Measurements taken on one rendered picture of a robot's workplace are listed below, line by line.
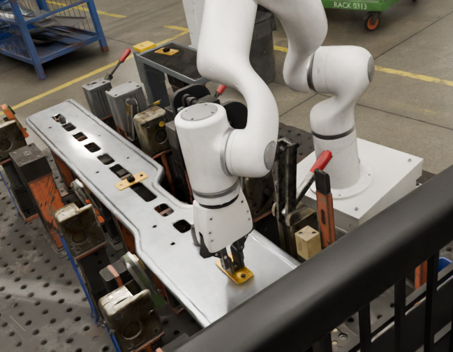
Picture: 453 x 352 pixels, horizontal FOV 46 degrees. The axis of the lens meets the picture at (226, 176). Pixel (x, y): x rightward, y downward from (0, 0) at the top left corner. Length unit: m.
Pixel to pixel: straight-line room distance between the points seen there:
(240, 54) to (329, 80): 0.52
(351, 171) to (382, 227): 1.30
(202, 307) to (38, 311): 0.71
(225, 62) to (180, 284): 0.44
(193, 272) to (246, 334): 0.86
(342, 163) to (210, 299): 0.67
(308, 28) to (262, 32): 2.85
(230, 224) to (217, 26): 0.34
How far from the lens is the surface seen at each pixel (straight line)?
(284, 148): 0.99
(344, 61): 1.36
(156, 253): 1.14
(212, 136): 0.83
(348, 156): 1.52
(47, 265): 1.74
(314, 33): 1.25
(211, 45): 0.89
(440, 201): 0.27
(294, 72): 1.37
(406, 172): 1.63
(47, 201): 1.68
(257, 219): 1.24
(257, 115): 0.82
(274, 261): 1.05
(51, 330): 1.53
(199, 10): 5.10
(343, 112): 1.42
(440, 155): 3.21
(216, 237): 0.95
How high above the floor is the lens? 1.71
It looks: 33 degrees down
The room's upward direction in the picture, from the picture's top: 12 degrees counter-clockwise
